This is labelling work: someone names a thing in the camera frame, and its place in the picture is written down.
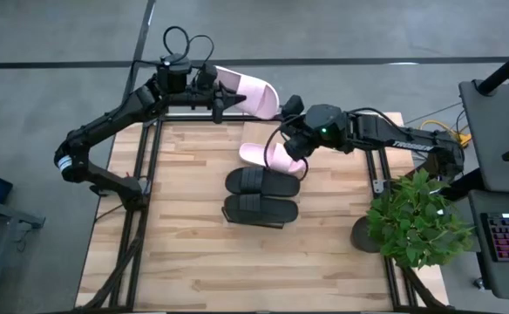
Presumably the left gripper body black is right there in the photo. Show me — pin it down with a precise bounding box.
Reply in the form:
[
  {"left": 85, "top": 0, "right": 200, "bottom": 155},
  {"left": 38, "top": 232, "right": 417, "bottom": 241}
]
[{"left": 162, "top": 85, "right": 221, "bottom": 111}]

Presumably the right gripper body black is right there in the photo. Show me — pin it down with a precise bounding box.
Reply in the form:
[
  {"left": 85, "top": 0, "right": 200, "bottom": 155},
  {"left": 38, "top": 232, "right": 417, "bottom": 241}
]
[{"left": 282, "top": 124, "right": 323, "bottom": 162}]

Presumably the pink rubber slide sandal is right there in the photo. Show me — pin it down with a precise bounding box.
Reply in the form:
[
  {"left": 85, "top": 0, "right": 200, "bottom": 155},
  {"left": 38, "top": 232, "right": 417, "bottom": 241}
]
[
  {"left": 238, "top": 142, "right": 308, "bottom": 176},
  {"left": 214, "top": 65, "right": 281, "bottom": 121}
]

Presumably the black rubber slide sandal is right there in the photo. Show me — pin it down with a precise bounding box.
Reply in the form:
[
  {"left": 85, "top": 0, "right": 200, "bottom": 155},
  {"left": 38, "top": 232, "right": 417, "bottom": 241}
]
[
  {"left": 224, "top": 166, "right": 302, "bottom": 198},
  {"left": 221, "top": 193, "right": 300, "bottom": 226}
]

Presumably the black round plant pot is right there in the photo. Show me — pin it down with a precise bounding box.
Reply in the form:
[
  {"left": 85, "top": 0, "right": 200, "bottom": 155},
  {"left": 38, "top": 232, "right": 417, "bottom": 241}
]
[{"left": 350, "top": 215, "right": 384, "bottom": 255}]

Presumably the green leafy artificial plant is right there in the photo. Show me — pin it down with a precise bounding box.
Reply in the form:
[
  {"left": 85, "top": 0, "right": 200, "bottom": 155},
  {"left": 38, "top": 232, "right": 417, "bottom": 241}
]
[{"left": 365, "top": 168, "right": 475, "bottom": 270}]

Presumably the grey desk top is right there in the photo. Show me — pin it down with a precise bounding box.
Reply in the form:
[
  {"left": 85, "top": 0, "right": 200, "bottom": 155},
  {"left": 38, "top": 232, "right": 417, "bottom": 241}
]
[
  {"left": 467, "top": 188, "right": 509, "bottom": 303},
  {"left": 458, "top": 78, "right": 509, "bottom": 195}
]

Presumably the black round pole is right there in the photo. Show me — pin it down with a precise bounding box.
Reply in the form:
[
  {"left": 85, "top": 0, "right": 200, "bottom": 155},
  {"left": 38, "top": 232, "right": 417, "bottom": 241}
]
[{"left": 475, "top": 40, "right": 509, "bottom": 97}]

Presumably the grey metal stand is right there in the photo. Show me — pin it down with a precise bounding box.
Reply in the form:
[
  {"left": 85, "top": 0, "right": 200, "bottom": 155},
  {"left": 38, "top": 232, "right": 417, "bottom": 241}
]
[{"left": 0, "top": 195, "right": 47, "bottom": 314}]

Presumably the black aluminium table frame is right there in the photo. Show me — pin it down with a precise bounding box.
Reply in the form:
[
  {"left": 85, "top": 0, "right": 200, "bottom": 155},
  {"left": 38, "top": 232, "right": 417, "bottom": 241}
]
[{"left": 74, "top": 109, "right": 452, "bottom": 313}]

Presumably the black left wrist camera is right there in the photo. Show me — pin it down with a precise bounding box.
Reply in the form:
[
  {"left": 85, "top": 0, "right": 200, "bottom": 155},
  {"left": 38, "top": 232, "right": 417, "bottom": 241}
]
[{"left": 194, "top": 62, "right": 219, "bottom": 91}]

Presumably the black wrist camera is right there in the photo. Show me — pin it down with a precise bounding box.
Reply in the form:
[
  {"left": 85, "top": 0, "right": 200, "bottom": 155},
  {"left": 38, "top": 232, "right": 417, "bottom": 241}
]
[
  {"left": 194, "top": 62, "right": 219, "bottom": 91},
  {"left": 280, "top": 94, "right": 306, "bottom": 119}
]

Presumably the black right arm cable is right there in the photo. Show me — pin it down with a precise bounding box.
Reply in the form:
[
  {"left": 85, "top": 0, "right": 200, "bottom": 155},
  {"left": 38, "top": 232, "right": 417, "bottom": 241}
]
[{"left": 262, "top": 113, "right": 310, "bottom": 182}]

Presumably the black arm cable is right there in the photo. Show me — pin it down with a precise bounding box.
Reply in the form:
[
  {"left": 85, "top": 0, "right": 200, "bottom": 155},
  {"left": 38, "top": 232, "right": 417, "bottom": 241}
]
[
  {"left": 262, "top": 113, "right": 310, "bottom": 182},
  {"left": 162, "top": 25, "right": 216, "bottom": 67}
]

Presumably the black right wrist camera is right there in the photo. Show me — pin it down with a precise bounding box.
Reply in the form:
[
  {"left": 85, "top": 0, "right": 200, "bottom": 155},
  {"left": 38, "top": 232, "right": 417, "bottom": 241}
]
[{"left": 280, "top": 94, "right": 306, "bottom": 119}]

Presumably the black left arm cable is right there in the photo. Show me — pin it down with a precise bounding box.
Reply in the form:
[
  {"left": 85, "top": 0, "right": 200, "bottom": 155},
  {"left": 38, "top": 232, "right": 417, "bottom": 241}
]
[{"left": 162, "top": 25, "right": 216, "bottom": 67}]

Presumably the yellow cable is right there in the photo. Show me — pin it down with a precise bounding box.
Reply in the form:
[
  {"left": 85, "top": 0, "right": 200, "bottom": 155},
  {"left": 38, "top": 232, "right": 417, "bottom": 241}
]
[{"left": 419, "top": 119, "right": 472, "bottom": 147}]

